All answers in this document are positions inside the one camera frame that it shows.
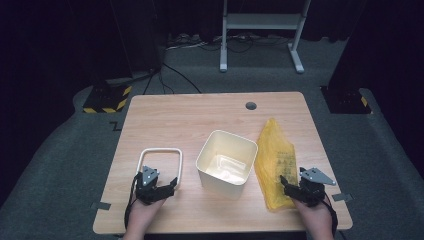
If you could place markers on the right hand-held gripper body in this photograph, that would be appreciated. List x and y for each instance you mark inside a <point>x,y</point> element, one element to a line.
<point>311,191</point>

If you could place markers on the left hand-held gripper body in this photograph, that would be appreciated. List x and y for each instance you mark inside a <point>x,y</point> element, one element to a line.
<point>146,191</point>

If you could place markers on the yellow plastic bag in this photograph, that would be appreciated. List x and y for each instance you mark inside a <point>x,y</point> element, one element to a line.
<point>275,156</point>

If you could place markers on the cream plastic bin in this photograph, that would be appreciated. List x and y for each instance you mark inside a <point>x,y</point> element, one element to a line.
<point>226,166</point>

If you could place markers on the person's left hand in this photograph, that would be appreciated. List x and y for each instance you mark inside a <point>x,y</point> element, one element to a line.
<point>143,216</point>

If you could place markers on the person's right hand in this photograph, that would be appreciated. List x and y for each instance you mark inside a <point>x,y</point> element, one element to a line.
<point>316,218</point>

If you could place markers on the black yellow striped base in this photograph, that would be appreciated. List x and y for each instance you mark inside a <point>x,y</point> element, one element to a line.
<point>345,100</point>
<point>105,100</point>

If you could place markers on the white metal stand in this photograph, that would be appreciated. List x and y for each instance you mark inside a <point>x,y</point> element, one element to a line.
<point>261,21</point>

